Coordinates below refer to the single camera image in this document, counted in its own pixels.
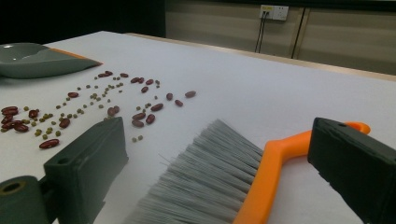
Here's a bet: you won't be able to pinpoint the black wall socket cable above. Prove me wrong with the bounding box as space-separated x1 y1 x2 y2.
255 12 266 53

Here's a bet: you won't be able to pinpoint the grey dustpan with orange lip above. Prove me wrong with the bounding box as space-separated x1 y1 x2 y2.
0 42 104 79

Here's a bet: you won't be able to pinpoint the dark red debris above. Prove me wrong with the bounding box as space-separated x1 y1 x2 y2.
0 77 162 144

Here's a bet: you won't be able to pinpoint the red kidney beans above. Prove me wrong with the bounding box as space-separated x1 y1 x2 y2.
0 70 198 150

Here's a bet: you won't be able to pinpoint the orange brush with grey bristles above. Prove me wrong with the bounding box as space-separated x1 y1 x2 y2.
122 119 372 224

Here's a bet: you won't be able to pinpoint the black curtain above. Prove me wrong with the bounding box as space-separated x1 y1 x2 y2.
0 0 166 46

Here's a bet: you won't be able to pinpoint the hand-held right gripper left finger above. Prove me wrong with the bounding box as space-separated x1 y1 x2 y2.
43 116 129 224

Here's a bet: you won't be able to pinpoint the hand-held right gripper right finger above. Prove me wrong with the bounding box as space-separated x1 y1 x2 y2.
307 117 396 224

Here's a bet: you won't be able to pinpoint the white table sheet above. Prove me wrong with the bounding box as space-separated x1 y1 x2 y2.
0 30 396 224

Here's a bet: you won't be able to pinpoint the white wall socket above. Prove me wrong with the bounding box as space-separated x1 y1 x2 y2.
259 4 290 21

